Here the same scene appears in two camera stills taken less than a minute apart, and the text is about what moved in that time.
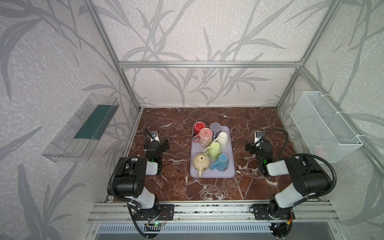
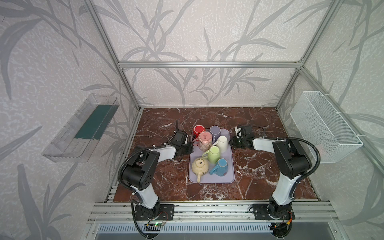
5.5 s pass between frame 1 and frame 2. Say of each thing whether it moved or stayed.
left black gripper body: moved
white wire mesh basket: stayed
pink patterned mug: moved
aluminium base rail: stayed
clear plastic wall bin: stayed
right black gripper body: moved
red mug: moved
